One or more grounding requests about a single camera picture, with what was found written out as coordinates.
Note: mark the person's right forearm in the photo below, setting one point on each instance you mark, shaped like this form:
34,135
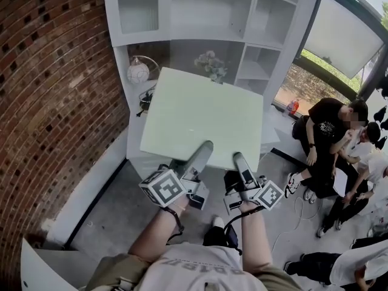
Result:
254,241

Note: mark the white paper sheet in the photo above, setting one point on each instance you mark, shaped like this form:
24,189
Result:
340,183

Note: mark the person's white shoe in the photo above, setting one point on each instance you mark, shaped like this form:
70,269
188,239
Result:
218,222

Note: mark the person's khaki jacket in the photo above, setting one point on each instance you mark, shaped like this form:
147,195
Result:
121,268

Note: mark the clear bottle blue label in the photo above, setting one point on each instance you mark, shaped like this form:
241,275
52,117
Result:
289,107

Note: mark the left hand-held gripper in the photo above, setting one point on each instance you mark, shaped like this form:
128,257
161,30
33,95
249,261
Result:
165,188

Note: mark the red drink bottle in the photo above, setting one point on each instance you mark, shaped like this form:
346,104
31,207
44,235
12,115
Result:
295,108

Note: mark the person's left forearm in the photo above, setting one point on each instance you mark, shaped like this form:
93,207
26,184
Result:
154,235

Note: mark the black backpack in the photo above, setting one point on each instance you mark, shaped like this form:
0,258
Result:
300,130

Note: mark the group of black wall ornaments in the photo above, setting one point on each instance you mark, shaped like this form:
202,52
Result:
381,114

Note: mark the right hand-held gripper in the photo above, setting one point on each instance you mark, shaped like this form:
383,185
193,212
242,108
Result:
268,194

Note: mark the person's white shirt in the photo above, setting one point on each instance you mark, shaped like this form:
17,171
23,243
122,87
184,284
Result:
197,268

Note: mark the white shelf cabinet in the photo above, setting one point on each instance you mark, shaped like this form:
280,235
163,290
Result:
212,11

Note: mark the black waist pouch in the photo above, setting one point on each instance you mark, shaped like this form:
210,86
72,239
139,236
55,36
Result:
230,236

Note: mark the person's black trousers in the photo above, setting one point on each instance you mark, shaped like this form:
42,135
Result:
212,238

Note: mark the pale green box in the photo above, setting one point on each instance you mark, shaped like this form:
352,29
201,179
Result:
200,117

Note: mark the white globe lamp gold arc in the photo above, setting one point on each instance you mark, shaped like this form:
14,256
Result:
138,71

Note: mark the black framed window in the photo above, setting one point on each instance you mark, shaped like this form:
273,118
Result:
342,41

